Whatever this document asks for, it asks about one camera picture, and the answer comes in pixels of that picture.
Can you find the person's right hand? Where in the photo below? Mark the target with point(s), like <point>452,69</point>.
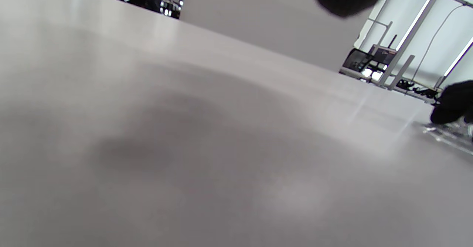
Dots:
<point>454,102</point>

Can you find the clear wine glass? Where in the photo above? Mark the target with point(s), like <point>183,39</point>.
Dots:
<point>449,134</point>

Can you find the black mesh chair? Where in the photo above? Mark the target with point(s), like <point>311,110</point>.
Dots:
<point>354,60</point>

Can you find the white partition board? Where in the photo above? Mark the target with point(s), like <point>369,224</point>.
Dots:
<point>277,17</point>

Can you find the white table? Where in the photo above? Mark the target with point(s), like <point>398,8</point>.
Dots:
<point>184,147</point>

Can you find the white desk frame leg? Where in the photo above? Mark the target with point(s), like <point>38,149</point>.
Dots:
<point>417,21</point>

